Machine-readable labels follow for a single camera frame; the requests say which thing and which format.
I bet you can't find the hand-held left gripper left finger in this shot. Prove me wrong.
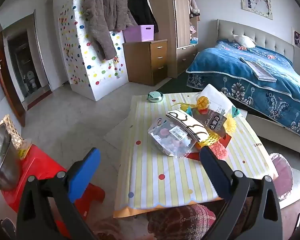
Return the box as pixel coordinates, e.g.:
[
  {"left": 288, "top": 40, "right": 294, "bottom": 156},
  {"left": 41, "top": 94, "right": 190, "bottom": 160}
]
[{"left": 16, "top": 147, "right": 102, "bottom": 240}]

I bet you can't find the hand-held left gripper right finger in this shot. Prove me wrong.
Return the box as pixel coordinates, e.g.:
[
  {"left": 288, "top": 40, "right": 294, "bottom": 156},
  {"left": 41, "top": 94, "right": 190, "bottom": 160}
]
[{"left": 199, "top": 145, "right": 283, "bottom": 240}]

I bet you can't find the fuzzy pink glove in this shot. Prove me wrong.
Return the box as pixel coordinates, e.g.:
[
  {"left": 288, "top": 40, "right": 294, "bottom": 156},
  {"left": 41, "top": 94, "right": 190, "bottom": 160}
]
[{"left": 210, "top": 141, "right": 228, "bottom": 159}]

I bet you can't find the large red envelope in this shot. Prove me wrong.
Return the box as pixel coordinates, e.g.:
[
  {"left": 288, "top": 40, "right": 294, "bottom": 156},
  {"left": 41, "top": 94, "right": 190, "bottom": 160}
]
[{"left": 185, "top": 134, "right": 232, "bottom": 160}]

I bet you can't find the yellow foam fruit net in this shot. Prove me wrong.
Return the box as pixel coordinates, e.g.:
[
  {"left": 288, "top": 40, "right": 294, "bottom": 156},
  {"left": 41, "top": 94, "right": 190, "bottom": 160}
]
[{"left": 199, "top": 134, "right": 220, "bottom": 148}]

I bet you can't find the red plastic stool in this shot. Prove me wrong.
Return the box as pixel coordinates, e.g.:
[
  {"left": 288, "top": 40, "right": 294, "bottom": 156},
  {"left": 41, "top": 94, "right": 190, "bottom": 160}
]
[{"left": 1, "top": 144, "right": 105, "bottom": 213}]

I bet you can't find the yellow frilled wrapper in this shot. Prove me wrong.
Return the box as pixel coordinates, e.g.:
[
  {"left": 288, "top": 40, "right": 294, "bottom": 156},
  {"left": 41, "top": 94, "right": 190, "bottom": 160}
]
[{"left": 225, "top": 114, "right": 238, "bottom": 133}]

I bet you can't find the table with striped cloth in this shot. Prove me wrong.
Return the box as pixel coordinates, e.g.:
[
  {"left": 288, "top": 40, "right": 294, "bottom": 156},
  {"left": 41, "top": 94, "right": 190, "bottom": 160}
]
[{"left": 113, "top": 92, "right": 279, "bottom": 218}]

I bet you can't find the dark dried fruit packet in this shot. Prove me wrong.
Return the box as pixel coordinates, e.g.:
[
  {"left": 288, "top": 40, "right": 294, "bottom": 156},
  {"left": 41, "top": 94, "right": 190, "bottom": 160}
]
[{"left": 192, "top": 106, "right": 228, "bottom": 138}]

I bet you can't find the black white striped packet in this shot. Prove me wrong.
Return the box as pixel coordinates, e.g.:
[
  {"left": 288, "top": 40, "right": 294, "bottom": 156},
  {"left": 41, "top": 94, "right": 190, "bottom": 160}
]
[{"left": 166, "top": 109, "right": 210, "bottom": 143}]

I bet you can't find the red plaid clothing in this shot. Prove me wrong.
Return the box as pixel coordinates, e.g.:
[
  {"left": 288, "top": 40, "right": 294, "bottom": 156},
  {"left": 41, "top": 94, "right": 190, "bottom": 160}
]
[{"left": 147, "top": 204, "right": 217, "bottom": 240}]

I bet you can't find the clear plastic snack packet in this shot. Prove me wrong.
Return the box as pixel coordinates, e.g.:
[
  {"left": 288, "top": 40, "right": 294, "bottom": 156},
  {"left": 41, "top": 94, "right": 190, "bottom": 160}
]
[{"left": 147, "top": 117, "right": 197, "bottom": 158}]

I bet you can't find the pink round cushion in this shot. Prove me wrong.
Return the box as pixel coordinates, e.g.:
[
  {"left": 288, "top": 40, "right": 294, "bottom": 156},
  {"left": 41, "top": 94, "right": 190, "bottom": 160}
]
[{"left": 269, "top": 152, "right": 293, "bottom": 200}]

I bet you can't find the orange yellow ball toy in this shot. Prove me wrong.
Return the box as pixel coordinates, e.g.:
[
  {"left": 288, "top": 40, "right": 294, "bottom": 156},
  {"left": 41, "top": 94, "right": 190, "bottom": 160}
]
[{"left": 196, "top": 96, "right": 210, "bottom": 110}]

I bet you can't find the gold patterned box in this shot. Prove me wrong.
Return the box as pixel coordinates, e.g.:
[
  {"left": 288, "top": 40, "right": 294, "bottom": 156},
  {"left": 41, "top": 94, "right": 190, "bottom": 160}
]
[{"left": 0, "top": 114, "right": 32, "bottom": 160}]

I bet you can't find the metal bowl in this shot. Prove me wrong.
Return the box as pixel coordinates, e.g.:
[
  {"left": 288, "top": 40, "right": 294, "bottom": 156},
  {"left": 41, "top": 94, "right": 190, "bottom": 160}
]
[{"left": 0, "top": 124, "right": 22, "bottom": 192}]

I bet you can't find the dark green rug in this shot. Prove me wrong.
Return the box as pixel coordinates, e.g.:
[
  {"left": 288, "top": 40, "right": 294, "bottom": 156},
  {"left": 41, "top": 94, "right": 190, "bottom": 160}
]
[{"left": 155, "top": 72, "right": 198, "bottom": 94}]

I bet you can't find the green round tin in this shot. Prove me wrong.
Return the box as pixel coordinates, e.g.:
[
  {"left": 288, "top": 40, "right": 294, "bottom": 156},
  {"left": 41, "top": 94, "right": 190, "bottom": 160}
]
[{"left": 147, "top": 92, "right": 163, "bottom": 103}]

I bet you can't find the white dotted board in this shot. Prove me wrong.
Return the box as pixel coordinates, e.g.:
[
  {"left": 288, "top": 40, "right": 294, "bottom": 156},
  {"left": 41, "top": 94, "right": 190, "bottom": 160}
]
[{"left": 57, "top": 0, "right": 129, "bottom": 102}]

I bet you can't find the white toilet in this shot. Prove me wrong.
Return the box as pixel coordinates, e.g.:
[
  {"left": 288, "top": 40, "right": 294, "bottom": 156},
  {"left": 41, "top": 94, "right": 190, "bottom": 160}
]
[{"left": 26, "top": 71, "right": 38, "bottom": 89}]

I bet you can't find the blue floral blanket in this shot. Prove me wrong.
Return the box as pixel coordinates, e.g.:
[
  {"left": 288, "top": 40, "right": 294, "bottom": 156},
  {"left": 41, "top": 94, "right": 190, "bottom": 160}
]
[{"left": 186, "top": 39, "right": 300, "bottom": 140}]

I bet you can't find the folded white cloth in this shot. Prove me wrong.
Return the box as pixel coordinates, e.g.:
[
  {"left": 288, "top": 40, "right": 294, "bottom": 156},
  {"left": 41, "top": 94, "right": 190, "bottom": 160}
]
[{"left": 239, "top": 57, "right": 277, "bottom": 82}]

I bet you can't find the brown wooden door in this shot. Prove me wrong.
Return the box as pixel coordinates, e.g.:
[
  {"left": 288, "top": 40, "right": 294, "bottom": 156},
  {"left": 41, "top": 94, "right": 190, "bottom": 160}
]
[{"left": 0, "top": 15, "right": 26, "bottom": 127}]

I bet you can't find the wooden drawer cabinet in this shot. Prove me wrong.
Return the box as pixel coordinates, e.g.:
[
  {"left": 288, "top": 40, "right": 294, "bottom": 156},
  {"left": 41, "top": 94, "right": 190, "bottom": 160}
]
[{"left": 122, "top": 39, "right": 168, "bottom": 86}]

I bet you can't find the white pillow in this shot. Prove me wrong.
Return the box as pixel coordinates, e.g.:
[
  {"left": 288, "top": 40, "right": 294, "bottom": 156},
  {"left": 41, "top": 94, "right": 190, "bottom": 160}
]
[{"left": 231, "top": 34, "right": 256, "bottom": 48}]

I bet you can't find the beige upholstered bed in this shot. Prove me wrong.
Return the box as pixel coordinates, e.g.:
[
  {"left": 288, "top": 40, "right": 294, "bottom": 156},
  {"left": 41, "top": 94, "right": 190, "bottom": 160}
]
[{"left": 216, "top": 19, "right": 300, "bottom": 153}]

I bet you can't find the purple storage box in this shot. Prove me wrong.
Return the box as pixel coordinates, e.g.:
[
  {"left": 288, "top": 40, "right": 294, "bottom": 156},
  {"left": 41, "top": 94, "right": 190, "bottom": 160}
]
[{"left": 123, "top": 25, "right": 155, "bottom": 43}]

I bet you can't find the brown padded coat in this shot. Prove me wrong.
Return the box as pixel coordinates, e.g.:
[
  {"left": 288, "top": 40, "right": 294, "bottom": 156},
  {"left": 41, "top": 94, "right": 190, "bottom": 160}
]
[{"left": 81, "top": 0, "right": 138, "bottom": 61}]

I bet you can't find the wooden wardrobe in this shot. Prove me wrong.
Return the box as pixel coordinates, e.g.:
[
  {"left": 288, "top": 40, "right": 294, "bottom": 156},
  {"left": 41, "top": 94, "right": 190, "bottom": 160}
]
[{"left": 165, "top": 0, "right": 202, "bottom": 79}]

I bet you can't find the pink hanging garment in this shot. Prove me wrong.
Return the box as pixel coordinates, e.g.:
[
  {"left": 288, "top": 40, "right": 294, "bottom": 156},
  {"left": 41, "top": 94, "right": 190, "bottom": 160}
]
[{"left": 186, "top": 0, "right": 200, "bottom": 15}]

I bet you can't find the black coat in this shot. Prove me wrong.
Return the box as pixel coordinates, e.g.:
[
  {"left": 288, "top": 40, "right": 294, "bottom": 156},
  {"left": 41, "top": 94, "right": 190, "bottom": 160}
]
[{"left": 128, "top": 0, "right": 158, "bottom": 33}]

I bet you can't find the small wall picture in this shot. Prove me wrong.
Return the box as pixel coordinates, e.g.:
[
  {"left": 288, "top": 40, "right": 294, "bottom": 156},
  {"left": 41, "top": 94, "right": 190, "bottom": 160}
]
[{"left": 292, "top": 30, "right": 300, "bottom": 49}]

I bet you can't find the wall poster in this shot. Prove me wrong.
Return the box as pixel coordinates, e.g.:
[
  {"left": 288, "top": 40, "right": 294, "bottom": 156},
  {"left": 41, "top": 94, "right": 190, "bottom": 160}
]
[{"left": 239, "top": 0, "right": 274, "bottom": 20}]

